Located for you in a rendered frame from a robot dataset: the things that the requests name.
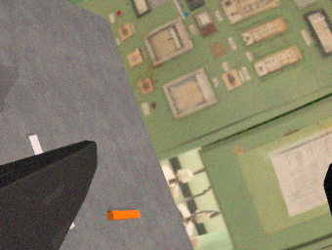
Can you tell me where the orange domino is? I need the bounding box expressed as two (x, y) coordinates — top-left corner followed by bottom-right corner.
(107, 211), (140, 220)

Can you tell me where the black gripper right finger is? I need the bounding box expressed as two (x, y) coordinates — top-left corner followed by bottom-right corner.
(323, 164), (332, 215)

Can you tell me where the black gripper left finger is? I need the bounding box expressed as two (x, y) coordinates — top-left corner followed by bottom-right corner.
(0, 141), (99, 250)

